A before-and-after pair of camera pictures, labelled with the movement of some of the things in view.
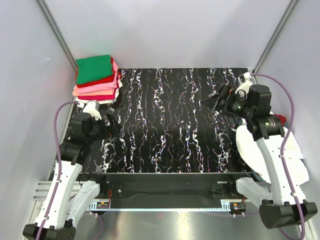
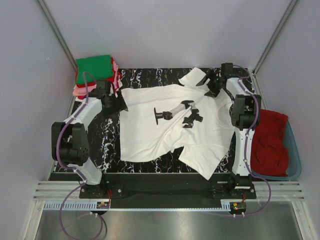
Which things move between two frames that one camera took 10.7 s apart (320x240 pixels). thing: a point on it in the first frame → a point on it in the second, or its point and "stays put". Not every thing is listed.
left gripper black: [116, 127] → [119, 107]
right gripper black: [214, 102] → [210, 76]
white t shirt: [248, 144] → [162, 119]
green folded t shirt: [91, 68] stays put
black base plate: [169, 188] stays put
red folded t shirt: [109, 79] stays put
